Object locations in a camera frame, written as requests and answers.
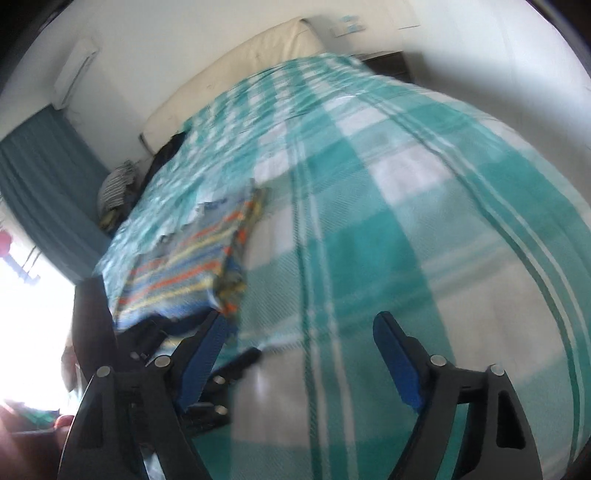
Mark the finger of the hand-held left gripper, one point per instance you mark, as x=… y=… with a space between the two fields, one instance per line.
x=145 y=337
x=240 y=362

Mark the dark clothes pile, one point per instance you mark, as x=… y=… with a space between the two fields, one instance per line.
x=161 y=159

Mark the white wall air conditioner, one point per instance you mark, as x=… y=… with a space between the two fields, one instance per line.
x=74 y=74

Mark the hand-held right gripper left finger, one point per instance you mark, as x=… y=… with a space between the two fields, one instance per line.
x=203 y=364

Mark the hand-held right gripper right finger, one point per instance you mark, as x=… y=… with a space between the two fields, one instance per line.
x=401 y=364

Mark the person's left hand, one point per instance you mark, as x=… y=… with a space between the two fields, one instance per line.
x=65 y=422

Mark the white wall switch plate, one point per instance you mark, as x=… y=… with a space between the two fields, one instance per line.
x=348 y=25

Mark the multicolour striped knit sweater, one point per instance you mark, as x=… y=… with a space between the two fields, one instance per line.
x=184 y=267

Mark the cream padded headboard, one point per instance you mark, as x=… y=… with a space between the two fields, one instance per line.
x=240 y=60

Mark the teal window curtain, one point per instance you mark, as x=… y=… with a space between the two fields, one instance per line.
x=51 y=184

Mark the teal white plaid blanket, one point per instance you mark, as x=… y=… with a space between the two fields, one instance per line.
x=392 y=230

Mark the green cloth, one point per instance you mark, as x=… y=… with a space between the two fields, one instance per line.
x=41 y=415

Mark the person's left forearm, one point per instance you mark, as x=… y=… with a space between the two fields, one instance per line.
x=25 y=452

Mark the dark bedside table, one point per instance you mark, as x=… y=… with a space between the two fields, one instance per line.
x=388 y=64

